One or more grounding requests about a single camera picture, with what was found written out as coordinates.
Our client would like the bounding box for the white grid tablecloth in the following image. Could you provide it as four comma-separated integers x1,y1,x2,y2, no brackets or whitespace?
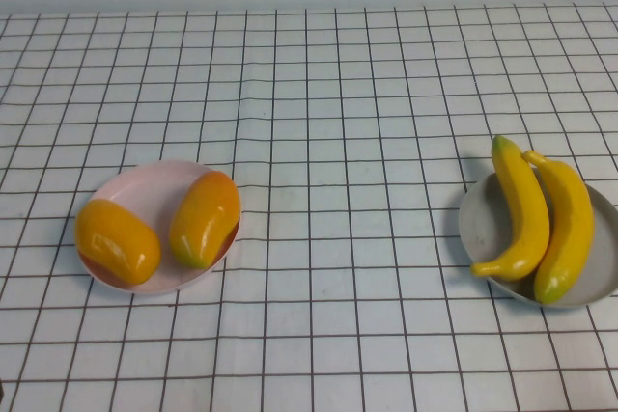
0,1,618,412

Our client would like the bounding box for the yellow banana blunt green tip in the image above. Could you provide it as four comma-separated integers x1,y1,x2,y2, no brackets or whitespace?
522,150,596,306

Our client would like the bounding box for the pink round plate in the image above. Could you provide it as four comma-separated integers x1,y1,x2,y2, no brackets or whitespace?
76,159,242,297

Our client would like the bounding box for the orange mango with green tip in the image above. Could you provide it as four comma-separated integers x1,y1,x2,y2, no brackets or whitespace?
168,170,241,271

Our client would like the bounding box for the grey round plate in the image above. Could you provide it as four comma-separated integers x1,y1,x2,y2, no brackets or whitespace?
457,173,618,311

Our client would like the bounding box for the yellow banana narrow curved tail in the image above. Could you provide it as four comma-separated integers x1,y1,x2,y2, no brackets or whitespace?
470,134,552,283

